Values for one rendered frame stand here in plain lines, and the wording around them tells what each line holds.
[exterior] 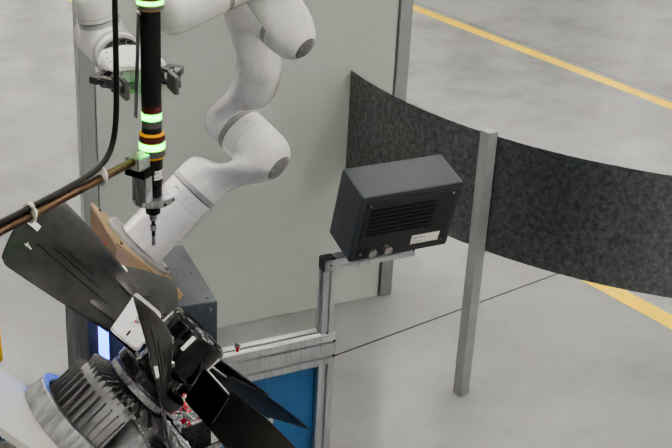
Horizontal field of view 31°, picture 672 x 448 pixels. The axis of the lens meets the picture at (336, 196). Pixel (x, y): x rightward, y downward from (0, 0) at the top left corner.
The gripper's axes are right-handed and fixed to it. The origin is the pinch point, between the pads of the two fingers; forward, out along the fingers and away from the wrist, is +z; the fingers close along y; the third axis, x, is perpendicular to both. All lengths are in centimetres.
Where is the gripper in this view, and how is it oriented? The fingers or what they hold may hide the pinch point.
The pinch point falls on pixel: (150, 87)
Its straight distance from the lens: 201.1
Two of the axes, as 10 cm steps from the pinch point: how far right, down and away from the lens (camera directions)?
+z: 4.5, 4.0, -8.0
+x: 0.5, -9.1, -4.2
